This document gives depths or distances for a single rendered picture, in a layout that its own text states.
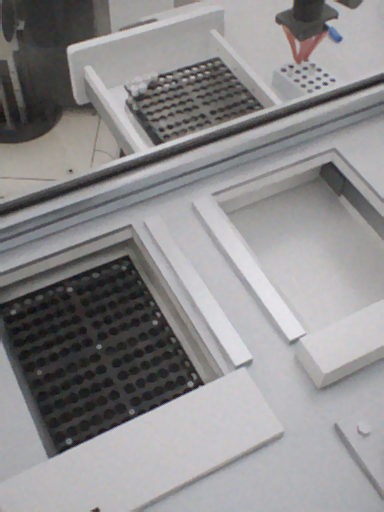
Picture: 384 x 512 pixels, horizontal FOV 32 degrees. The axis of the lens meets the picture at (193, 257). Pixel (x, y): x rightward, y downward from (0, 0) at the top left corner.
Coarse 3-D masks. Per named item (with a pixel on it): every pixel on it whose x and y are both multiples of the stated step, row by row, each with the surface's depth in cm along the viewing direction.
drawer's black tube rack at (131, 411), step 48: (96, 288) 84; (144, 288) 84; (48, 336) 80; (96, 336) 80; (144, 336) 83; (48, 384) 76; (96, 384) 76; (144, 384) 79; (192, 384) 76; (96, 432) 72
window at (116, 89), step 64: (0, 0) 60; (64, 0) 63; (128, 0) 67; (192, 0) 70; (256, 0) 74; (320, 0) 79; (0, 64) 65; (64, 64) 68; (128, 64) 72; (192, 64) 77; (256, 64) 82; (320, 64) 87; (0, 128) 70; (64, 128) 75; (128, 128) 79; (192, 128) 84; (0, 192) 77
